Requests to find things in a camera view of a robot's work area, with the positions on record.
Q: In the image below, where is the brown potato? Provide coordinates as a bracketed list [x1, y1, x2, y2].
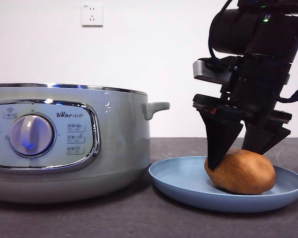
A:
[204, 148, 277, 195]

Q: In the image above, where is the blue round plate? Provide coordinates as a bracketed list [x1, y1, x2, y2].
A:
[148, 155, 298, 213]

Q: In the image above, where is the pale green electric steamer pot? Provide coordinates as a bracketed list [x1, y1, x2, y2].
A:
[0, 83, 170, 204]

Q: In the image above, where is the black cable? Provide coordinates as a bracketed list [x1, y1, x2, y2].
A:
[207, 0, 235, 65]
[279, 34, 298, 104]

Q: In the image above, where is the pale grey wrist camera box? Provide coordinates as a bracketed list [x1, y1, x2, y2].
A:
[192, 58, 242, 84]

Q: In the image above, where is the white wall socket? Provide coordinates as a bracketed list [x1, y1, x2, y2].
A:
[81, 3, 104, 27]

